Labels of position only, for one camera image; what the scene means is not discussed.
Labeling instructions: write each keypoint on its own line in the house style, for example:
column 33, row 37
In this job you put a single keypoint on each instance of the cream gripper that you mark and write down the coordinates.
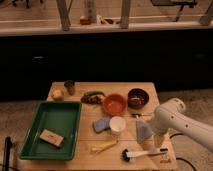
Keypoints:
column 158, row 139

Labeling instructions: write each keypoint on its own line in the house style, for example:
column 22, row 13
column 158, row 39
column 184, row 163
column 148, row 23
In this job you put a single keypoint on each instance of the grey towel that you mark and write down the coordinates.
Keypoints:
column 143, row 131

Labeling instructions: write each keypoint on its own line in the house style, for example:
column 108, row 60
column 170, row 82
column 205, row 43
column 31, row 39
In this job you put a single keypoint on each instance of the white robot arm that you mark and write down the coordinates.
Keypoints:
column 170, row 114

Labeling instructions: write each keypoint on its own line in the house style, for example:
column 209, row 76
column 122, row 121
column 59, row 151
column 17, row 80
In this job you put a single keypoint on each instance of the metal spoon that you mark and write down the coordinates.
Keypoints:
column 141, row 115

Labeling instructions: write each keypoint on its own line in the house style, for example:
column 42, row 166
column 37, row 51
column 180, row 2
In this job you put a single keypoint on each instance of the white cup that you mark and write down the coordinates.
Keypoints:
column 117, row 125

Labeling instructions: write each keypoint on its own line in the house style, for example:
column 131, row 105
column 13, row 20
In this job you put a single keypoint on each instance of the dark maroon bowl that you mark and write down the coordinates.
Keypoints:
column 137, row 98

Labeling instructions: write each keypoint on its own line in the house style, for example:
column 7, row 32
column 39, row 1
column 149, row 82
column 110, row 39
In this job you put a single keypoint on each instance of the orange bowl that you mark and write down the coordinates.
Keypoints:
column 114, row 104

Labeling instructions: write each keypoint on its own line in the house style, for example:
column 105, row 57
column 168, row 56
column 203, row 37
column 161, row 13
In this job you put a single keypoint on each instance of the blue sponge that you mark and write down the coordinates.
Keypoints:
column 101, row 124

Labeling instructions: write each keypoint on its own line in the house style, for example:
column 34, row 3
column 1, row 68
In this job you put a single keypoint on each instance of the brown toy food cluster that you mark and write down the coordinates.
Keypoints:
column 95, row 99

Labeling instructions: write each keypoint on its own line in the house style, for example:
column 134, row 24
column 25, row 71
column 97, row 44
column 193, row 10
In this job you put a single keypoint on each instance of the green chili pepper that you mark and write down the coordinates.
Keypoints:
column 91, row 93

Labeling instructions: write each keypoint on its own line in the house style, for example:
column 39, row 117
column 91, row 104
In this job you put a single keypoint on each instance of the green plastic tray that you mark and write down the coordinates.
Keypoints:
column 61, row 118

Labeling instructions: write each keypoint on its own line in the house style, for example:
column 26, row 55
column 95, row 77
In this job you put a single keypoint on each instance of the dark green cup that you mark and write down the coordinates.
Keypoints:
column 70, row 86

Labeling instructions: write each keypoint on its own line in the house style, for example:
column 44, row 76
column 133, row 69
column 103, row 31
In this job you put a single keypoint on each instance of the brown wooden block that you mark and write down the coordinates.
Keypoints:
column 52, row 138

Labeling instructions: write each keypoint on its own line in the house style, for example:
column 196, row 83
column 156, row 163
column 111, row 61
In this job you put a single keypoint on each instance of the red object on shelf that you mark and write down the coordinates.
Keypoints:
column 84, row 21

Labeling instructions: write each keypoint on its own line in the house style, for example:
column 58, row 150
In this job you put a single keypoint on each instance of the white handled dish brush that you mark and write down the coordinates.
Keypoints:
column 128, row 155

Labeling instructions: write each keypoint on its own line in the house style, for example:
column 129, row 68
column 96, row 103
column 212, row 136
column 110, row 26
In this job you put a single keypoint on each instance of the black post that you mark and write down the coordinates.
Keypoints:
column 6, row 156

